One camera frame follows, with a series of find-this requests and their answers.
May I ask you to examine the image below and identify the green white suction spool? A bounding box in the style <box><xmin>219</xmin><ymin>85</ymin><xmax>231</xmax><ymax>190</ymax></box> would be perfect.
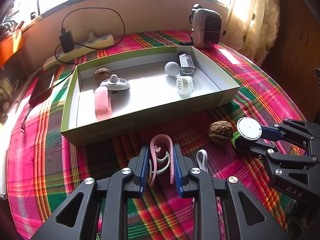
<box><xmin>231</xmin><ymin>117</ymin><xmax>262</xmax><ymax>150</ymax></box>

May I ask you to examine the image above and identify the pink hook clip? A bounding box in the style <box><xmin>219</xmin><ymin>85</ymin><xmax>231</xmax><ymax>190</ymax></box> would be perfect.
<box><xmin>148</xmin><ymin>134</ymin><xmax>175</xmax><ymax>186</ymax></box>

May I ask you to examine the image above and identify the wrinkled walnut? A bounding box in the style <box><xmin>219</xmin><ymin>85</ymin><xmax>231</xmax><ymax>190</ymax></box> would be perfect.
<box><xmin>93</xmin><ymin>68</ymin><xmax>111</xmax><ymax>83</ymax></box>
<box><xmin>208</xmin><ymin>121</ymin><xmax>234</xmax><ymax>145</ymax></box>

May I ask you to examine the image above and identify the pink oval case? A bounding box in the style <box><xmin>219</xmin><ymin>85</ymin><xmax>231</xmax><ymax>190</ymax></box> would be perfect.
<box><xmin>95</xmin><ymin>86</ymin><xmax>112</xmax><ymax>121</ymax></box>

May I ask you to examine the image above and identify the white ribbed cap jar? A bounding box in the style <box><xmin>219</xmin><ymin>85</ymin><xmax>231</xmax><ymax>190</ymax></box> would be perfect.
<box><xmin>176</xmin><ymin>76</ymin><xmax>195</xmax><ymax>95</ymax></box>

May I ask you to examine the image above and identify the white panda toy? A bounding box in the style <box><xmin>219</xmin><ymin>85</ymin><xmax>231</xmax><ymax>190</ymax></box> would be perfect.
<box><xmin>100</xmin><ymin>74</ymin><xmax>130</xmax><ymax>92</ymax></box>

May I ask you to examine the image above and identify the black bicycle light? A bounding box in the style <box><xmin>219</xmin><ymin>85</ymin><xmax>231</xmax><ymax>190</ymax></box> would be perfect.
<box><xmin>178</xmin><ymin>53</ymin><xmax>196</xmax><ymax>77</ymax></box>

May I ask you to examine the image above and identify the green cardboard box tray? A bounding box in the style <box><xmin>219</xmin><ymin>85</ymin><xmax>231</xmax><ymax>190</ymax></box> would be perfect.
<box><xmin>61</xmin><ymin>46</ymin><xmax>239</xmax><ymax>146</ymax></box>

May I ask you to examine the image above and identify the cream patterned curtain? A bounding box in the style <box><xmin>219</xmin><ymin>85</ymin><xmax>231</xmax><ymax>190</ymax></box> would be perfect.
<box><xmin>221</xmin><ymin>0</ymin><xmax>280</xmax><ymax>66</ymax></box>

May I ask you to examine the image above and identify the black power bank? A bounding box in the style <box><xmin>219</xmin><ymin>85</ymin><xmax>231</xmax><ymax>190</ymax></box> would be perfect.
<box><xmin>29</xmin><ymin>64</ymin><xmax>59</xmax><ymax>107</ymax></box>

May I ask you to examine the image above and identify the small grey space heater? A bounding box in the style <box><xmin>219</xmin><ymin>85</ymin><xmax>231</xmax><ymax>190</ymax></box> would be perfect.
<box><xmin>189</xmin><ymin>4</ymin><xmax>222</xmax><ymax>48</ymax></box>

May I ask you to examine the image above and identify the white power strip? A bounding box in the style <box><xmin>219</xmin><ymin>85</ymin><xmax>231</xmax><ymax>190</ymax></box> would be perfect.
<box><xmin>43</xmin><ymin>34</ymin><xmax>114</xmax><ymax>70</ymax></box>

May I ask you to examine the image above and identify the black charger adapter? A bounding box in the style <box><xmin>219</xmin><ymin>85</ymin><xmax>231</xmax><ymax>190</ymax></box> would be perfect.
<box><xmin>59</xmin><ymin>30</ymin><xmax>74</xmax><ymax>53</ymax></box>

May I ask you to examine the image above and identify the orange shelf tray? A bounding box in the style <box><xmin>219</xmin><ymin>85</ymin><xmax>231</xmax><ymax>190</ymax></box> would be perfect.
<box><xmin>0</xmin><ymin>30</ymin><xmax>23</xmax><ymax>66</ymax></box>

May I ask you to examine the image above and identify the white usb cable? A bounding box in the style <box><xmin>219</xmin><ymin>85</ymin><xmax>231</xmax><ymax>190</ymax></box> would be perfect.
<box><xmin>196</xmin><ymin>148</ymin><xmax>209</xmax><ymax>172</ymax></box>

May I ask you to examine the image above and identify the black charger cable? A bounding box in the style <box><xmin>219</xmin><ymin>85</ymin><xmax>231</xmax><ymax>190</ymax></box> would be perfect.
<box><xmin>20</xmin><ymin>6</ymin><xmax>126</xmax><ymax>133</ymax></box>

